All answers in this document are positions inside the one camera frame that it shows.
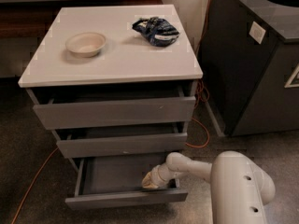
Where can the dark grey trash bin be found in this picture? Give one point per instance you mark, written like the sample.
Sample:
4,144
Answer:
246,79

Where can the blue crumpled chip bag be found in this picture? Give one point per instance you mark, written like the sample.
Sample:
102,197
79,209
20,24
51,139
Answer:
159,32

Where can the grey drawer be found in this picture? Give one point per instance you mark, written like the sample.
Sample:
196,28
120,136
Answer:
121,140
115,181
173,107

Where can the white label on bin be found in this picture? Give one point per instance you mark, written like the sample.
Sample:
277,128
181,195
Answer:
257,32

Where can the grey bottom drawer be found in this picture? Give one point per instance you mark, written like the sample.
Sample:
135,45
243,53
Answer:
115,181

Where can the white paper bowl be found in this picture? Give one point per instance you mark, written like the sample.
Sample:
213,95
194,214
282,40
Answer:
86,45

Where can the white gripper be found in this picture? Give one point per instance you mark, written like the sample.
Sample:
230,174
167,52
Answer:
158,176

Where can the grey top drawer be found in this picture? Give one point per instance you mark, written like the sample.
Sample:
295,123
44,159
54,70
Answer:
173,107

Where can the grey middle drawer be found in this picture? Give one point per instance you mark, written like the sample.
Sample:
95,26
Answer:
121,140

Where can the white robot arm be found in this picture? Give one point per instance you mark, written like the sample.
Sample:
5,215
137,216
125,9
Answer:
239,187

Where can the triangular sign on bin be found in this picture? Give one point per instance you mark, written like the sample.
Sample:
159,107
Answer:
293,80

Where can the grey drawer cabinet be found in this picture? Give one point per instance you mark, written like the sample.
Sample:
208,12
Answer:
127,66

